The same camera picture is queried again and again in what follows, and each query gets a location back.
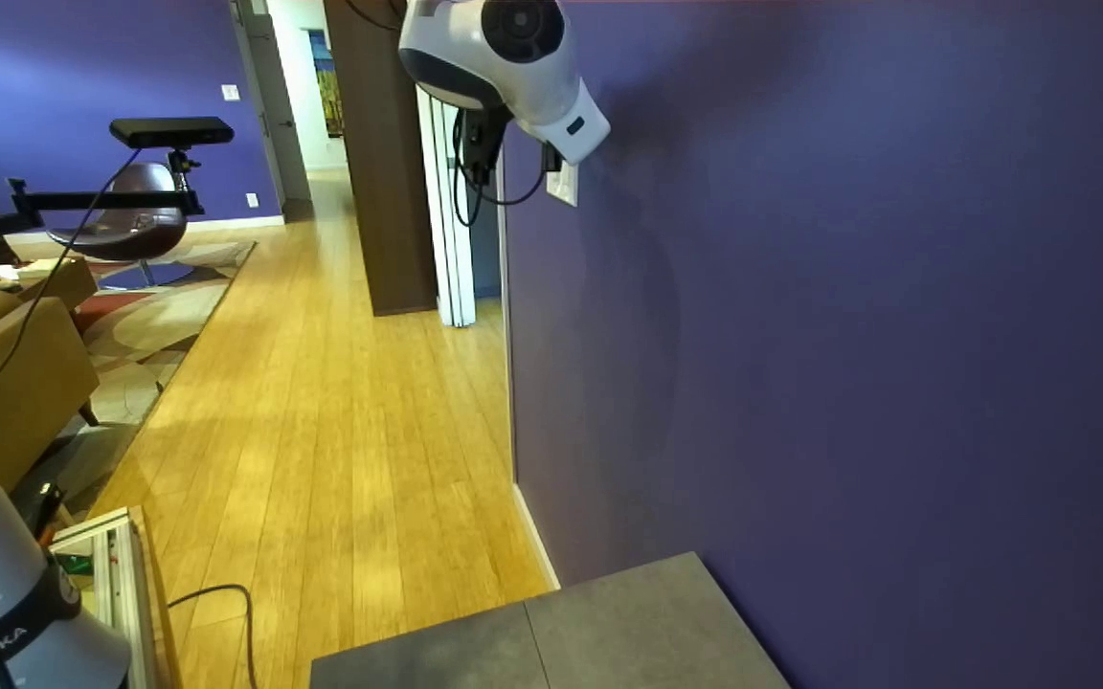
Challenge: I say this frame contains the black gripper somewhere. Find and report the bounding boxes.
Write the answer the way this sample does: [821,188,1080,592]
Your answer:
[452,102,571,193]

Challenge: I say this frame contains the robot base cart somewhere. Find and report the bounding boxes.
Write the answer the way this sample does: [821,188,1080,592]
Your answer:
[46,507,183,689]

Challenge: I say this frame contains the dark brown wooden door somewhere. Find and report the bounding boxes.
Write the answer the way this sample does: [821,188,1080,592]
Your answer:
[322,0,440,317]

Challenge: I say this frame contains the colourful hallway painting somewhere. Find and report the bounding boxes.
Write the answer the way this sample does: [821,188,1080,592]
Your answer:
[307,28,345,142]

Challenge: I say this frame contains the dark grey interior door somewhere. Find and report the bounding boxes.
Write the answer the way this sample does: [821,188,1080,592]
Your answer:
[228,0,317,223]

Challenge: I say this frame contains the white baseboard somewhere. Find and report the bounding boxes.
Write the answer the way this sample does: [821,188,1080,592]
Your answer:
[507,480,566,592]

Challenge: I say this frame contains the patterned floor rug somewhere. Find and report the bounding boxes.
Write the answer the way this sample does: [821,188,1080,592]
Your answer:
[11,232,262,513]

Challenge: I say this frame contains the grey concrete-look table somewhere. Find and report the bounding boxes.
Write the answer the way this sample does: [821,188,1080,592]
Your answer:
[307,549,792,689]

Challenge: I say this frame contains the tan sofa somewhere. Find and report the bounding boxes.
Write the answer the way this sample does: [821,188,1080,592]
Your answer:
[0,259,105,498]

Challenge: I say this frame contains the black clamp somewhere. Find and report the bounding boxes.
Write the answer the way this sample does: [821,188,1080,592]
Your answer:
[11,475,72,539]

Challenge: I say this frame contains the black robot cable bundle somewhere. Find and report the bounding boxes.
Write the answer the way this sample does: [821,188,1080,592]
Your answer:
[450,111,557,232]

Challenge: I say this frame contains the white door frame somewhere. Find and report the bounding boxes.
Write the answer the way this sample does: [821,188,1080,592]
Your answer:
[410,84,483,334]

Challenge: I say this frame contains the black stereo camera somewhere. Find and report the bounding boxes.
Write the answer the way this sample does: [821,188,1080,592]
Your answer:
[108,115,237,152]

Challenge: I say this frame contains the thin black camera cable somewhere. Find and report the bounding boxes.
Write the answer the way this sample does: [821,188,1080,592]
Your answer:
[0,142,147,435]

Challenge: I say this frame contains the black cable on floor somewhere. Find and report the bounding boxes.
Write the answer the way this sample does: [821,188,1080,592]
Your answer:
[166,581,262,689]

